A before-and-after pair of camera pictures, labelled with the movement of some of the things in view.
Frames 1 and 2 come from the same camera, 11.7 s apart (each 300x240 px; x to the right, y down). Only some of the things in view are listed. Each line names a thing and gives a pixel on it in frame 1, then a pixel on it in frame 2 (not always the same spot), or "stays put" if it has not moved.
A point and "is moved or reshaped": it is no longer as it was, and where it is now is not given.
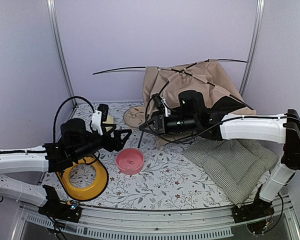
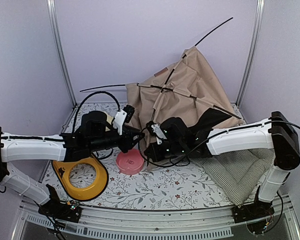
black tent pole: [182, 72] → [160, 88]
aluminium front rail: [172, 224] stays put
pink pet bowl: [130, 161] stays put
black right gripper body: [188, 124] → [176, 149]
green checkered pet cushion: [239, 167] stays put
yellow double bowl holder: [92, 191] stays put
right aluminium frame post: [260, 8] stays put
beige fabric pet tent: [222, 96] is moved or reshaped
